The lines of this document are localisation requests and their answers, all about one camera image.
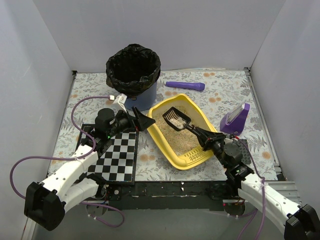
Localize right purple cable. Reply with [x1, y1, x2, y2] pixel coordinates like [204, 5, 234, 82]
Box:
[229, 134, 267, 240]

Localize purple flashlight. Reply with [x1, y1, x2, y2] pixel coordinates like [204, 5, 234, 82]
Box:
[165, 81, 206, 92]

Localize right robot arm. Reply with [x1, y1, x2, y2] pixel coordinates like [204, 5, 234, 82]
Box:
[190, 126, 320, 240]

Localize blue trash bin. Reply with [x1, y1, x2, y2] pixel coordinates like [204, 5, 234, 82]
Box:
[124, 82, 157, 112]

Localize cat litter granules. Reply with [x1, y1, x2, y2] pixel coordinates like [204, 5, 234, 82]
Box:
[153, 106, 199, 156]

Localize black trash bag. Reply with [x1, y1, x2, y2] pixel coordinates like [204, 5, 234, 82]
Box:
[105, 43, 161, 97]

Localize yellow litter box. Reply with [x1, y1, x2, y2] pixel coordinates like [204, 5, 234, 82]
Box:
[147, 93, 217, 171]

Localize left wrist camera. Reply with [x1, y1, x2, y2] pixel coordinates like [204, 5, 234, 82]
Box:
[109, 93, 127, 113]

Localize black white chessboard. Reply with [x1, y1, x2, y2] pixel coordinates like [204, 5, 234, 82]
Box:
[76, 130, 139, 185]

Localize black litter scoop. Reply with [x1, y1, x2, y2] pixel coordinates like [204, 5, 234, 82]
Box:
[162, 107, 197, 135]

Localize grey lego baseplate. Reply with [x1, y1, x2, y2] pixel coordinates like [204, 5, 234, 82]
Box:
[235, 139, 252, 165]

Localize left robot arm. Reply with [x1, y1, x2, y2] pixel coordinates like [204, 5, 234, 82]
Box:
[24, 107, 156, 231]

